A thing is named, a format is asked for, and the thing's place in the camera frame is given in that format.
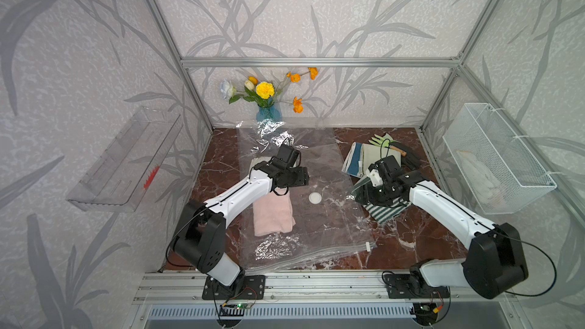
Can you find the green garden fork wooden handle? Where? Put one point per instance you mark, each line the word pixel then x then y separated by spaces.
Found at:
pixel 383 147

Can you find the white wire mesh basket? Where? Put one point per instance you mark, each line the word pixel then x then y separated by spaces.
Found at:
pixel 480 128

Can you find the circuit board with wires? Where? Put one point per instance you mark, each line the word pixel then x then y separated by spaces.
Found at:
pixel 234 309
pixel 427 315

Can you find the aluminium frame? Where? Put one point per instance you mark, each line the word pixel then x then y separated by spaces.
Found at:
pixel 418 63

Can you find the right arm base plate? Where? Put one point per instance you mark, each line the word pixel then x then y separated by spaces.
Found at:
pixel 408 286

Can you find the cream folded towel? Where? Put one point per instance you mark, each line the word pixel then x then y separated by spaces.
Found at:
pixel 370 154

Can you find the clear plastic vacuum bag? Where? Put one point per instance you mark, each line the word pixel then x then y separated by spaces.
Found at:
pixel 337 227

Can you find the green white striped towel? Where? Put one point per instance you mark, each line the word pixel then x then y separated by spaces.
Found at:
pixel 380 214

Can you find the white vacuum bag valve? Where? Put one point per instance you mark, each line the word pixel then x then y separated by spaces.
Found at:
pixel 315 198

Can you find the right circuit board with wires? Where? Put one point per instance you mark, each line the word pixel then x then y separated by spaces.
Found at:
pixel 427 315

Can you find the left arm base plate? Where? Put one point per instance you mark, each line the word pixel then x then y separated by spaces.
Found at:
pixel 245 287

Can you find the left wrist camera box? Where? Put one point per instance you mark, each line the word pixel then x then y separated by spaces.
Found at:
pixel 287 157

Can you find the pink fluffy towel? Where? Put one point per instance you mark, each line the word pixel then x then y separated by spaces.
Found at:
pixel 272 214

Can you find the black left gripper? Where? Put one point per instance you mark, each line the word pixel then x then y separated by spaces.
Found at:
pixel 302 177

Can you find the clear plastic wall shelf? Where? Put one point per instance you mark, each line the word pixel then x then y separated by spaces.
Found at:
pixel 119 179

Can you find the blue white striped towel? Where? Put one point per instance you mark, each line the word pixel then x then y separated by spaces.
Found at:
pixel 353 163

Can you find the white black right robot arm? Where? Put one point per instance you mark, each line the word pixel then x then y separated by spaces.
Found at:
pixel 495 261

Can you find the blue glass vase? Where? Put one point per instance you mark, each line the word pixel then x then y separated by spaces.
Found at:
pixel 271 113

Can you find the white cloth in basket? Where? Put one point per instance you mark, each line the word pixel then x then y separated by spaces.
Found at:
pixel 486 187

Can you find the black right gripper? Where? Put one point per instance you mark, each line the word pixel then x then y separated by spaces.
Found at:
pixel 365 190

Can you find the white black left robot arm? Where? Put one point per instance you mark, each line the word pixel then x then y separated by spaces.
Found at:
pixel 200 240

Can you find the artificial flower bouquet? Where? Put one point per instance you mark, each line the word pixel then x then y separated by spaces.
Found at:
pixel 267 94

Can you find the left circuit board with wires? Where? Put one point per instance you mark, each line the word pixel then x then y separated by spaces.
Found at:
pixel 234 309

